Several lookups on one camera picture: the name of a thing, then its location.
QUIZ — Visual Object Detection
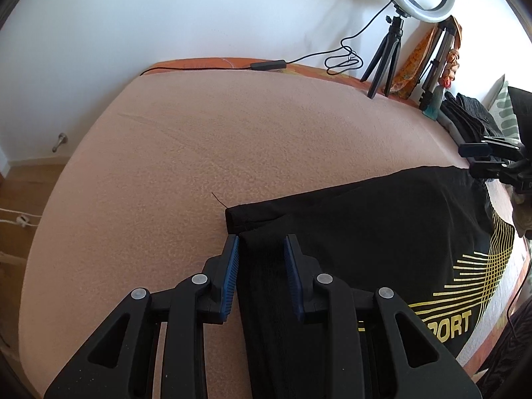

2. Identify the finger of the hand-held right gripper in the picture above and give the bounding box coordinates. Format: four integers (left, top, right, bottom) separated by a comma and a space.
458, 138, 522, 159
469, 159, 505, 180

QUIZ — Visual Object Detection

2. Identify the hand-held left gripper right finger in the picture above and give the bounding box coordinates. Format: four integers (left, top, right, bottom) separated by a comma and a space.
283, 234, 483, 399

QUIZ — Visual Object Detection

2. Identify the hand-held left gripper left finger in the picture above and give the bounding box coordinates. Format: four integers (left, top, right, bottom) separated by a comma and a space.
44, 235, 241, 399

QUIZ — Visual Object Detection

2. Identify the person's right hand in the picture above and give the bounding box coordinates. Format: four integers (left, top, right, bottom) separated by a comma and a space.
513, 193, 532, 237

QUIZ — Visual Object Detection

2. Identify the dark grey folded garment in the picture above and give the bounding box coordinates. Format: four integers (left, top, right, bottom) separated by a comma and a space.
441, 91, 505, 150

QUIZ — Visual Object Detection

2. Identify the white green patterned pillow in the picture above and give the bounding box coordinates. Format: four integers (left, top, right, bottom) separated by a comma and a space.
486, 74, 520, 138

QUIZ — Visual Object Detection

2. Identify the folded silver tripod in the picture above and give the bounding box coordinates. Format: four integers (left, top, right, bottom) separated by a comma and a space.
418, 19, 456, 111

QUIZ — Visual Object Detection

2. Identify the orange patterned scarf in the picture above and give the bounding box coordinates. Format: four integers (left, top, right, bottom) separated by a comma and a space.
393, 16, 463, 100

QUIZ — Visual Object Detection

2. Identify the peach fleece blanket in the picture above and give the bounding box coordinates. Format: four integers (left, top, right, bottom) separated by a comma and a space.
19, 68, 512, 399

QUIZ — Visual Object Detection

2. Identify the small black tripod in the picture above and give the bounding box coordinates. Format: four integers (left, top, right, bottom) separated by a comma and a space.
361, 14, 406, 99

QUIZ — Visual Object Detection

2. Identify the dark patterned cloth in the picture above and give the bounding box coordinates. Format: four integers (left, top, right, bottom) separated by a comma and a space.
474, 308, 532, 399

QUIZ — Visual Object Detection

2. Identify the thin black cable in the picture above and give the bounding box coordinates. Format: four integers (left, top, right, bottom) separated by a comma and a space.
505, 253, 532, 337

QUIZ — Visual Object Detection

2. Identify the black ring light cable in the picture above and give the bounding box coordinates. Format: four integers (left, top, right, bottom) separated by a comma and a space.
139, 0, 395, 77

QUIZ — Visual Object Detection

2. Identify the white floor cable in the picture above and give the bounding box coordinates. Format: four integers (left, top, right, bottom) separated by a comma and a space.
0, 207, 42, 227

